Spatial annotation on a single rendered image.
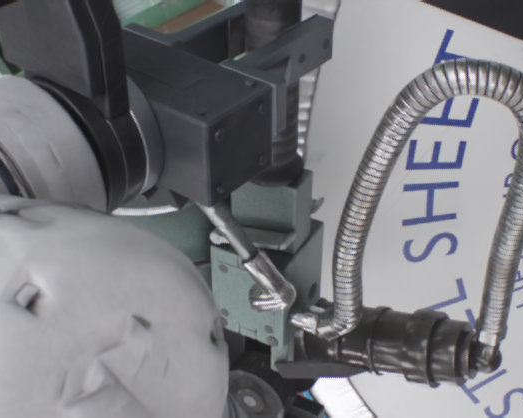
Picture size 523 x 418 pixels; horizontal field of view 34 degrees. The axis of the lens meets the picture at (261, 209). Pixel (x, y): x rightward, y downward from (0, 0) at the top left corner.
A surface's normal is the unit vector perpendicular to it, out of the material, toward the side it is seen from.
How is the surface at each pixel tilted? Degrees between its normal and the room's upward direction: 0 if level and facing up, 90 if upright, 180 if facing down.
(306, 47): 129
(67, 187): 136
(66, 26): 49
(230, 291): 58
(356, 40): 90
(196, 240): 115
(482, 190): 90
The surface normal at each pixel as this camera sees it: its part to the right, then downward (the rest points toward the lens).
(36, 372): 0.67, 0.10
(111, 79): 0.78, 0.37
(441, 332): -0.37, -0.64
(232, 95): 0.00, -0.81
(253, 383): -0.48, 0.52
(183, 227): 0.46, 0.53
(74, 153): 0.65, -0.12
